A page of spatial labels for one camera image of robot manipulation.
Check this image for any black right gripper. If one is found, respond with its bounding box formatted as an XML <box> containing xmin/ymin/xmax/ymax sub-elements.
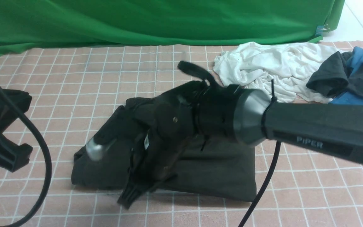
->
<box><xmin>117</xmin><ymin>95</ymin><xmax>198</xmax><ymax>209</ymax></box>

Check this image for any dark charcoal shirt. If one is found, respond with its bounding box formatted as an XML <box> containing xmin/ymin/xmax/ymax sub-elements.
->
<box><xmin>306</xmin><ymin>52</ymin><xmax>351</xmax><ymax>100</ymax></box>

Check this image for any blue shirt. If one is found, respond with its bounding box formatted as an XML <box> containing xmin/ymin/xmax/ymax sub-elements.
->
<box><xmin>329</xmin><ymin>47</ymin><xmax>363</xmax><ymax>106</ymax></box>

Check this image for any blue binder clip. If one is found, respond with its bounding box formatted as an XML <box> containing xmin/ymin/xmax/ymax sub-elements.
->
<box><xmin>314</xmin><ymin>24</ymin><xmax>331</xmax><ymax>37</ymax></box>

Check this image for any white cloth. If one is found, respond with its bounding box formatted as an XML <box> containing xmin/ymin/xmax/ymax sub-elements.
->
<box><xmin>213</xmin><ymin>42</ymin><xmax>339</xmax><ymax>103</ymax></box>

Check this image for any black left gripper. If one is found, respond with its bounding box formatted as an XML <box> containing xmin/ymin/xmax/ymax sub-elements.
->
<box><xmin>0</xmin><ymin>89</ymin><xmax>33</xmax><ymax>172</ymax></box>

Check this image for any dark gray long-sleeve shirt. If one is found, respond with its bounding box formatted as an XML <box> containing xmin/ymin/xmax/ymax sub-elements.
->
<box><xmin>71</xmin><ymin>80</ymin><xmax>257</xmax><ymax>202</ymax></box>

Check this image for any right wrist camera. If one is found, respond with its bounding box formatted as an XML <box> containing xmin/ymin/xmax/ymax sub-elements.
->
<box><xmin>85</xmin><ymin>106</ymin><xmax>147</xmax><ymax>162</ymax></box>

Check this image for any black right camera cable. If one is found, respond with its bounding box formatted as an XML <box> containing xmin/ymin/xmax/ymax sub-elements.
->
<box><xmin>238</xmin><ymin>140</ymin><xmax>281</xmax><ymax>227</ymax></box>

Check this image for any green backdrop cloth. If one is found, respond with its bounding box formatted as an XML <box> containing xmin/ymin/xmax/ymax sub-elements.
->
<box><xmin>0</xmin><ymin>0</ymin><xmax>344</xmax><ymax>56</ymax></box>

